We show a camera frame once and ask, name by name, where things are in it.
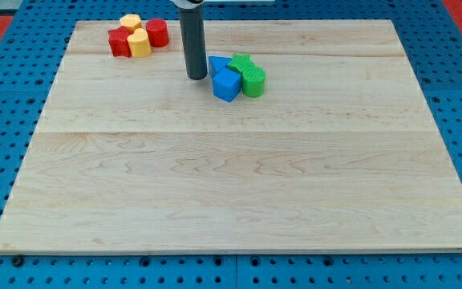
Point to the light wooden board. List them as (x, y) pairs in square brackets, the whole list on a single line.
[(341, 155)]

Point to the green star block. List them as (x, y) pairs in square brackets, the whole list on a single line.
[(239, 62)]

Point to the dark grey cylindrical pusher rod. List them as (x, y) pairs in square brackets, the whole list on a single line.
[(193, 38)]

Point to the blue cube block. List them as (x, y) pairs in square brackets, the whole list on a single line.
[(226, 84)]

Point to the yellow heart block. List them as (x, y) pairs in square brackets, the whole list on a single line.
[(139, 44)]

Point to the yellow hexagon block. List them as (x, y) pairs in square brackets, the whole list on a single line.
[(131, 22)]

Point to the red star block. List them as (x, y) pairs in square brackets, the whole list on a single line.
[(118, 42)]

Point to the blue triangle block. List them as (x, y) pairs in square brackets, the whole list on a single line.
[(216, 63)]

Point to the green cylinder block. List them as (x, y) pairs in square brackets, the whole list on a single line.
[(253, 81)]

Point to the red cylinder block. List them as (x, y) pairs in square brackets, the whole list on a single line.
[(157, 29)]

